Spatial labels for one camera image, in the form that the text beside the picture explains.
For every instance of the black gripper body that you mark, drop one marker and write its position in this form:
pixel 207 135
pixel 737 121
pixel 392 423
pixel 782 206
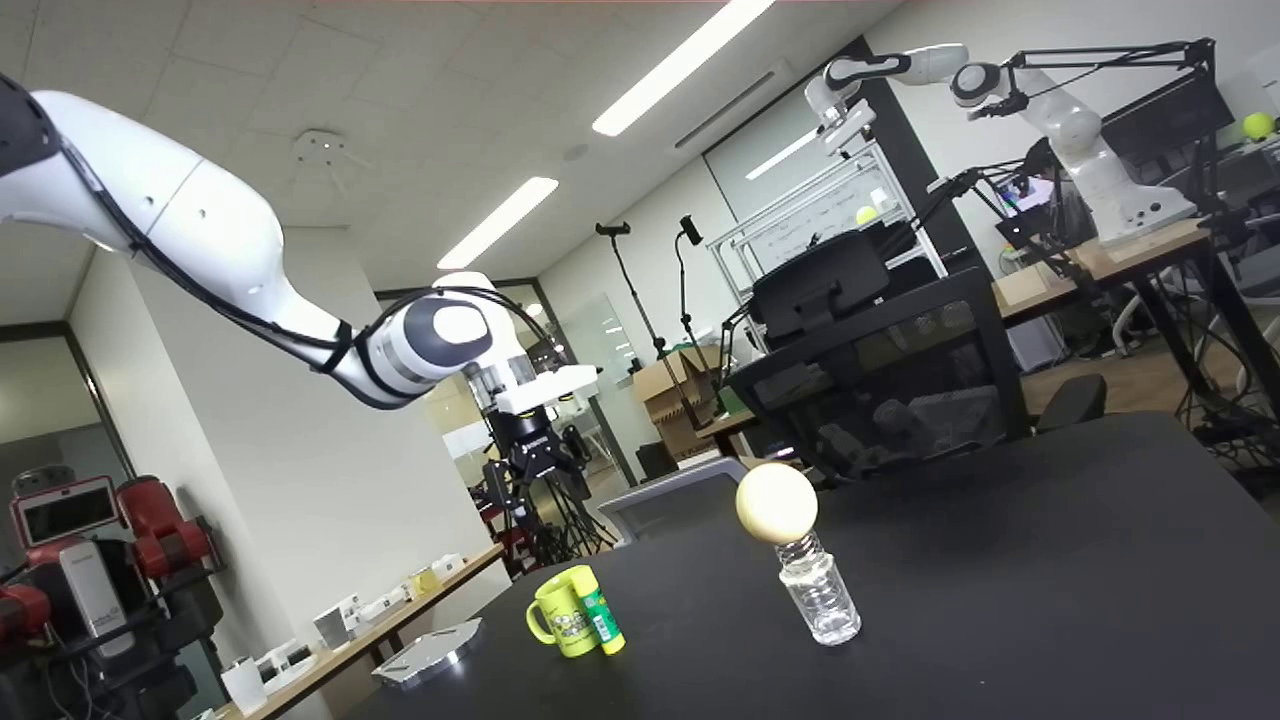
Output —
pixel 533 463

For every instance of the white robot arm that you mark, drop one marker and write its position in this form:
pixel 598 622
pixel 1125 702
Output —
pixel 120 186

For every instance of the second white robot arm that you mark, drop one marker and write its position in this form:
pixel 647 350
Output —
pixel 1037 89

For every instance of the yellow mug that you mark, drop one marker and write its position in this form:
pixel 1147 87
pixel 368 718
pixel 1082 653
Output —
pixel 558 615

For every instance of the grey mesh chair back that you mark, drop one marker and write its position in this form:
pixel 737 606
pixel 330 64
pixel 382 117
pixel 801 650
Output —
pixel 679 502

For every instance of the wooden side desk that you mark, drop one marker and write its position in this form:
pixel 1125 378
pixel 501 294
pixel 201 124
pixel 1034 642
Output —
pixel 327 664

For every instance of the pale yellow ball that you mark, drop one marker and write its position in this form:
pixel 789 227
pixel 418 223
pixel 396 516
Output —
pixel 778 502

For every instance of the clear glass jar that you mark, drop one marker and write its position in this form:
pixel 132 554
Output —
pixel 819 591

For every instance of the black equipment cart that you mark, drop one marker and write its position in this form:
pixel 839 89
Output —
pixel 866 373

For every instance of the red black machine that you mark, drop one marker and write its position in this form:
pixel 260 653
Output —
pixel 113 587

